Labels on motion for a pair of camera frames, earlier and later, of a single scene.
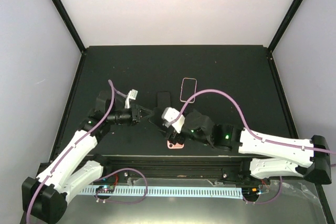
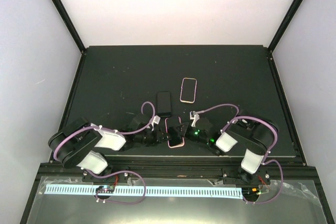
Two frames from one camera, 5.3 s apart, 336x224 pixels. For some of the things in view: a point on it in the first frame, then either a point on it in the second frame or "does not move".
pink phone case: (177, 146) does not move
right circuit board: (250, 192) does not move
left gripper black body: (130, 118) → (150, 140)
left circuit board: (105, 189) does not move
